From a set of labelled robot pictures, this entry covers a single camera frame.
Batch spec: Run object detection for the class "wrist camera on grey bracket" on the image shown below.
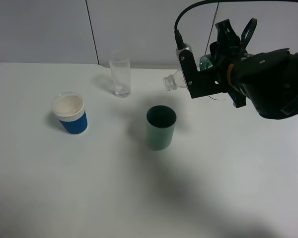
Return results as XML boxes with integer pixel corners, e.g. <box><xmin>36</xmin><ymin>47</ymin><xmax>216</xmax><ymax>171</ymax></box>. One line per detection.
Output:
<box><xmin>176</xmin><ymin>43</ymin><xmax>227</xmax><ymax>99</ymax></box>

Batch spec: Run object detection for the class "tall clear glass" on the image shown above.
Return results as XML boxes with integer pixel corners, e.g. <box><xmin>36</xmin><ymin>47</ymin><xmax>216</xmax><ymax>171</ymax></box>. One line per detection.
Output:
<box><xmin>108</xmin><ymin>50</ymin><xmax>131</xmax><ymax>98</ymax></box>

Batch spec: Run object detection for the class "teal plastic cup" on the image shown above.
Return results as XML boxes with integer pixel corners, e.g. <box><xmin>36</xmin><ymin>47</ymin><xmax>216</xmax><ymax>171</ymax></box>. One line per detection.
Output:
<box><xmin>146</xmin><ymin>105</ymin><xmax>177</xmax><ymax>150</ymax></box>

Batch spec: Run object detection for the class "clear bottle with green label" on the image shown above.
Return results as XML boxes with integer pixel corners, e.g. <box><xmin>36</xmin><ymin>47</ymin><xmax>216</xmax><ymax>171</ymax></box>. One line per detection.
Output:
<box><xmin>162</xmin><ymin>44</ymin><xmax>227</xmax><ymax>99</ymax></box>

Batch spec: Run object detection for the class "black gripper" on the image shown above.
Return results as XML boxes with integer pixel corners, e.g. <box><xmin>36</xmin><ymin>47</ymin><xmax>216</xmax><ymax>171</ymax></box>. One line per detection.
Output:
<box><xmin>210</xmin><ymin>19</ymin><xmax>246</xmax><ymax>108</ymax></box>

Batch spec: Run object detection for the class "blue paper cup white lid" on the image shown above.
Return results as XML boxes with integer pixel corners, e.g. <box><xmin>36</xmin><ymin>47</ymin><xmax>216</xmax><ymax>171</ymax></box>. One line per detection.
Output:
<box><xmin>52</xmin><ymin>92</ymin><xmax>88</xmax><ymax>135</ymax></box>

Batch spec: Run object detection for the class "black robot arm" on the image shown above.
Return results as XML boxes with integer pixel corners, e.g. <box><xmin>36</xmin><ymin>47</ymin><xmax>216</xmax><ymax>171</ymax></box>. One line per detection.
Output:
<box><xmin>210</xmin><ymin>18</ymin><xmax>298</xmax><ymax>119</ymax></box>

